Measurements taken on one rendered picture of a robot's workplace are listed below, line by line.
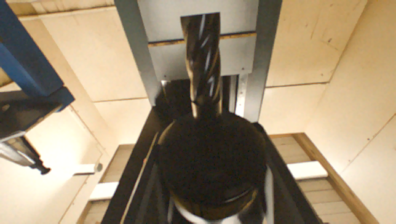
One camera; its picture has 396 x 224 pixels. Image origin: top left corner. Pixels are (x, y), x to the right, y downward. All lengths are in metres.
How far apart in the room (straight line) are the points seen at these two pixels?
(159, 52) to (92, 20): 0.64
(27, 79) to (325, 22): 1.39
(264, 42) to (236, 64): 0.16
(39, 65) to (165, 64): 0.53
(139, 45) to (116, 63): 0.53
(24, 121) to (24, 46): 0.10
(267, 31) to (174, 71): 0.46
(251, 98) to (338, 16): 0.77
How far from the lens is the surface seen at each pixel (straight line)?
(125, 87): 1.37
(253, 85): 0.89
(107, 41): 1.28
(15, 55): 0.30
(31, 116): 0.30
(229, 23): 0.72
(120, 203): 0.58
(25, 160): 0.36
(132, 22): 0.80
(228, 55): 0.74
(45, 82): 0.31
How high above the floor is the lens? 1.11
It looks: 37 degrees up
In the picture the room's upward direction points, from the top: 173 degrees clockwise
